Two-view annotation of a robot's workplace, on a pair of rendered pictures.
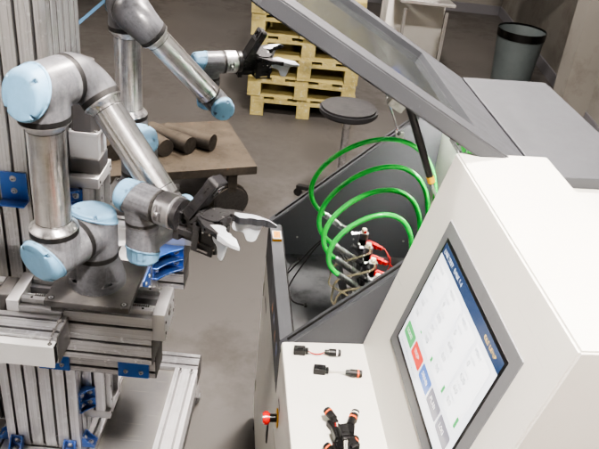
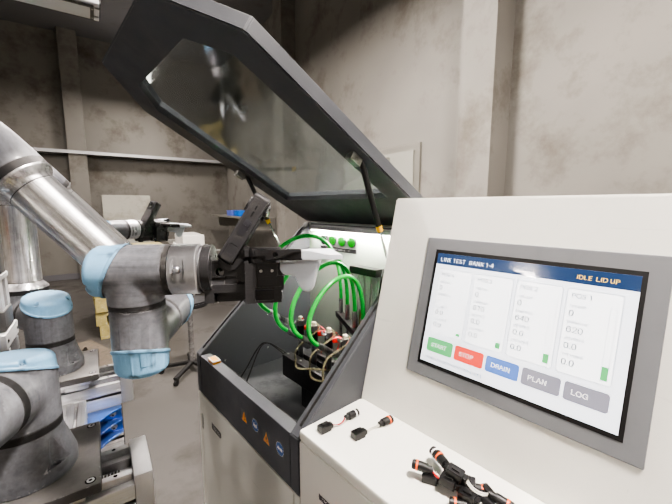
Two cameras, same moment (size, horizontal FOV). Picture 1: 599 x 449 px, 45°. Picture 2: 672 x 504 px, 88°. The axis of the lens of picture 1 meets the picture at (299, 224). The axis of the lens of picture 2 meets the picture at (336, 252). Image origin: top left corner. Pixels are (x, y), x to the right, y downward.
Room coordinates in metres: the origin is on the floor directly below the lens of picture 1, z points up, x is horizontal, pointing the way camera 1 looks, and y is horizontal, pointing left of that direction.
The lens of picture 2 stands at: (0.79, 0.38, 1.53)
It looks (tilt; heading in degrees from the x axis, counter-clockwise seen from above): 8 degrees down; 326
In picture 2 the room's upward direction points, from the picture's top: straight up
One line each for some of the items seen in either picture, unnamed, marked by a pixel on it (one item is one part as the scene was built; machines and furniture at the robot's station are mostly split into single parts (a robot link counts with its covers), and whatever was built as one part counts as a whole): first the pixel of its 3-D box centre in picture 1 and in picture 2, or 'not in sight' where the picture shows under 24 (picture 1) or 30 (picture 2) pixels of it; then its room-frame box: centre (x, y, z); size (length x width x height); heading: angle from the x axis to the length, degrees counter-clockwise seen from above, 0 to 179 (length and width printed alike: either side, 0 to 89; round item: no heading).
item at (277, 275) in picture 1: (278, 296); (242, 406); (1.86, 0.04, 0.87); 0.62 x 0.04 x 0.16; 8
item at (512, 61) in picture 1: (514, 58); not in sight; (6.87, -1.87, 0.28); 0.47 x 0.45 x 0.57; 1
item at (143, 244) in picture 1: (147, 236); (144, 332); (1.39, 0.34, 1.34); 0.11 x 0.08 x 0.11; 155
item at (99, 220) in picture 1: (93, 229); (15, 388); (1.60, 0.53, 1.20); 0.13 x 0.12 x 0.14; 155
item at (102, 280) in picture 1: (96, 265); (25, 445); (1.61, 0.53, 1.09); 0.15 x 0.15 x 0.10
